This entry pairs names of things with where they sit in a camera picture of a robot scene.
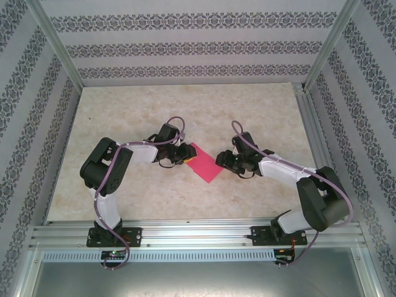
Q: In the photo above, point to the small controller board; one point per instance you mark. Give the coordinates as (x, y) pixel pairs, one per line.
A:
(114, 254)
(284, 255)

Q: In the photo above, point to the aluminium frame post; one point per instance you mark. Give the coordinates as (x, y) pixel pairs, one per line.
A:
(58, 40)
(332, 46)

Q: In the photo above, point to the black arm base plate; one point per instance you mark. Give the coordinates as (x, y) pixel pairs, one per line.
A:
(136, 236)
(258, 235)

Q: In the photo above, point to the grey metal sheet panel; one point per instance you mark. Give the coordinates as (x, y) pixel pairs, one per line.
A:
(198, 281)

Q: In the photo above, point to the aluminium lower frame rail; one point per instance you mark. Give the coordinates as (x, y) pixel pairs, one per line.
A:
(368, 272)
(26, 272)

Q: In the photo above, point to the aluminium side rail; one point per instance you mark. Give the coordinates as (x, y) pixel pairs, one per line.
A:
(312, 123)

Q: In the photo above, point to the pink cloth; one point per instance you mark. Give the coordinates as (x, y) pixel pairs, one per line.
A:
(205, 164)

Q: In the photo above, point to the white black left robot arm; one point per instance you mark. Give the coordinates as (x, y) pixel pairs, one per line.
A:
(105, 167)

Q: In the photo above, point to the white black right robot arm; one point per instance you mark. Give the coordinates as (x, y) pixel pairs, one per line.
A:
(321, 201)

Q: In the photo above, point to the aluminium mounting rail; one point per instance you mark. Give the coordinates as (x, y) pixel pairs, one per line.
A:
(198, 232)

